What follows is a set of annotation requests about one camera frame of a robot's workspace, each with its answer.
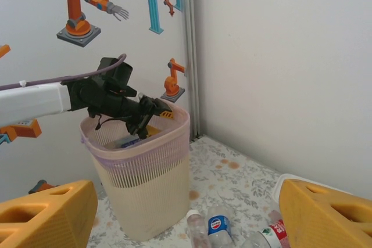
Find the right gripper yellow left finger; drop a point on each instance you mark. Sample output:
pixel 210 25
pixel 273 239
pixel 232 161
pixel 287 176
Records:
pixel 43 222

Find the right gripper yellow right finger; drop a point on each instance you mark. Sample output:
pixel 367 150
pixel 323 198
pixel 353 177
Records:
pixel 328 222

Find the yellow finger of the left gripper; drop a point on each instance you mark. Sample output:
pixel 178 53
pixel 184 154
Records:
pixel 167 114
pixel 152 132

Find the clear bottle light blue label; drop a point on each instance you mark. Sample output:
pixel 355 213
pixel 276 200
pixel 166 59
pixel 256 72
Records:
pixel 130 142

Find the clear bottle red label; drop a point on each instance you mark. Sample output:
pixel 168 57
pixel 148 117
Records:
pixel 276 227

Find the clear pinkish bottle white cap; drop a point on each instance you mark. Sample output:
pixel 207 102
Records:
pixel 197 230

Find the clear bottle Pepsi label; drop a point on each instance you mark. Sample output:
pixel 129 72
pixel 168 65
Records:
pixel 219 224

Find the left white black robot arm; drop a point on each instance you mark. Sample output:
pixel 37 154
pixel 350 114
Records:
pixel 29 102

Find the beige mesh bin pink bag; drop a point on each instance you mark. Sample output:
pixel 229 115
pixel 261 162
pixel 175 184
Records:
pixel 145 195

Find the white pink tissue box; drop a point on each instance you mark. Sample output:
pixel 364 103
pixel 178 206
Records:
pixel 276 191

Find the aluminium frame post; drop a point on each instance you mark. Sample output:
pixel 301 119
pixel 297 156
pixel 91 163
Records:
pixel 191 56

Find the orange blue machine wall sticker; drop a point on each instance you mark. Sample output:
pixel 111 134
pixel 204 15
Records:
pixel 23 130

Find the teal gantry wall sticker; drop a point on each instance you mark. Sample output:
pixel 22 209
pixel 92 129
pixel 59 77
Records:
pixel 154 12

